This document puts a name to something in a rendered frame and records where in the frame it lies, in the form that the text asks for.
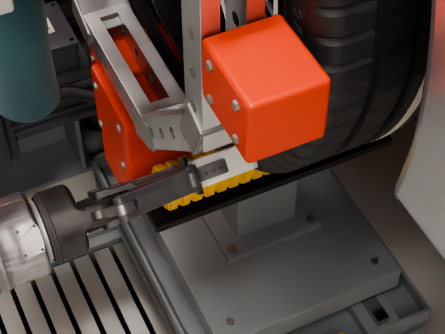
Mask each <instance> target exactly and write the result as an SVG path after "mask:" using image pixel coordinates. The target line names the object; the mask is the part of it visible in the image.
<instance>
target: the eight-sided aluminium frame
mask: <svg viewBox="0 0 445 334"><path fill-rule="evenodd" d="M265 6H266V0H226V1H225V31H228V30H231V29H234V28H237V27H241V26H244V25H247V24H250V23H253V22H256V21H260V20H262V19H265ZM72 12H73V14H74V17H75V19H76V21H77V24H78V26H79V29H80V31H81V33H82V35H83V38H84V40H85V43H86V45H87V46H90V45H91V47H92V49H93V51H94V53H95V55H96V57H97V59H98V61H99V63H100V65H101V66H102V68H103V69H104V71H105V73H106V75H107V77H108V79H109V80H110V82H111V84H112V85H113V87H114V89H115V91H116V93H117V95H118V96H119V98H120V100H121V101H122V103H123V105H124V107H125V109H126V110H127V112H128V114H129V115H130V118H131V119H132V121H133V123H134V126H135V129H136V134H137V135H138V136H139V137H140V138H141V139H142V141H143V142H144V143H145V144H146V146H147V147H148V148H149V149H150V150H151V151H152V152H154V151H157V150H175V151H184V152H191V153H192V155H196V154H199V153H205V152H208V151H210V150H214V149H216V148H219V147H222V146H225V145H227V144H230V143H232V140H231V139H230V137H229V135H228V134H227V132H226V131H225V129H224V127H223V126H222V125H221V123H220V121H219V120H218V119H217V116H216V115H215V114H214V112H213V110H212V109H211V107H210V106H209V104H208V103H207V101H206V100H205V98H204V96H203V58H202V41H203V39H204V38H207V37H209V36H212V35H215V34H219V33H221V15H220V0H181V17H182V33H183V64H184V80H185V94H184V92H183V91H182V89H181V88H180V86H179V85H178V83H177V82H176V80H175V78H174V77H173V75H172V73H171V72H170V70H169V69H168V67H167V66H166V64H165V62H164V61H163V59H162V57H161V56H160V54H159V53H158V51H157V50H156V48H155V46H154V45H153V43H152V41H151V40H150V39H149V37H148V35H147V34H146V32H145V30H144V29H143V28H142V25H141V24H140V23H139V21H138V19H137V18H136V16H135V15H134V12H133V10H132V7H131V6H130V3H129V1H128V0H72ZM118 33H121V34H122V36H123V38H124V40H125V42H126V43H127V45H128V47H129V49H130V51H131V53H132V55H133V57H134V59H135V61H136V63H137V64H138V67H139V68H140V70H141V71H142V73H143V74H144V77H145V78H146V80H147V81H148V83H149V84H150V87H151V88H152V90H153V91H154V93H155V94H156V97H157V98H158V100H157V101H154V102H151V103H150V102H149V100H148V98H147V97H146V95H145V93H144V92H143V90H142V88H141V87H140V85H139V83H138V82H137V80H136V78H135V77H134V75H133V73H132V72H131V70H130V68H129V66H128V65H127V63H126V61H125V60H124V58H123V56H122V54H121V53H120V51H119V49H118V48H117V46H116V44H115V43H114V41H113V39H112V38H111V36H112V35H114V34H118Z"/></svg>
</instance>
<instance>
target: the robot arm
mask: <svg viewBox="0 0 445 334"><path fill-rule="evenodd" d="M179 161H180V163H181V164H180V166H178V165H173V166H170V167H169V168H166V169H164V170H160V171H158V172H154V173H151V174H148V175H145V176H142V177H139V178H136V179H133V180H130V181H127V182H119V183H117V184H114V185H112V186H109V187H106V188H96V189H94V190H90V191H88V192H87V194H88V198H86V199H83V200H81V201H79V202H75V199H74V197H73V195H72V193H71V191H70V190H69V189H68V187H67V186H65V185H63V184H60V185H57V186H54V187H52V188H48V189H46V190H43V191H41V192H37V193H35V194H34V196H32V197H31V199H32V201H30V202H28V200H27V198H26V196H25V195H24V193H22V192H16V193H14V194H11V195H7V196H5V197H2V198H0V291H1V292H0V293H3V292H8V291H10V290H12V289H13V288H16V287H18V286H22V285H23V284H27V283H28V282H30V281H31V282H32V281H34V280H35V279H37V278H40V277H43V276H45V275H50V273H51V271H52V267H51V264H50V261H51V260H54V262H58V263H62V262H65V261H67V260H70V259H73V258H75V257H78V256H81V255H83V254H85V253H87V252H88V250H89V240H88V238H87V235H86V232H87V230H88V229H90V228H96V227H99V228H101V227H102V228H103V230H107V229H110V228H113V227H116V226H117V225H119V223H128V221H130V220H131V219H134V218H135V217H138V216H139V215H142V214H143V213H146V212H149V211H151V210H153V209H156V208H158V207H161V206H163V205H165V204H168V203H170V202H173V201H175V200H177V199H180V198H182V197H185V196H187V195H189V194H192V193H197V194H198V195H202V194H204V191H203V188H204V187H206V186H210V185H211V184H215V183H217V182H220V181H223V180H225V179H228V178H231V177H233V176H236V175H239V174H241V173H244V172H247V171H249V170H253V169H255V168H257V167H258V163H257V161H256V162H253V163H247V162H246V161H245V160H244V159H243V157H242V155H241V154H240V153H239V151H238V149H237V148H236V146H235V145H232V146H230V147H227V148H224V149H221V150H218V151H216V152H212V153H210V154H207V155H204V156H202V157H199V158H196V159H194V160H190V161H188V162H187V159H186V157H183V158H180V159H179Z"/></svg>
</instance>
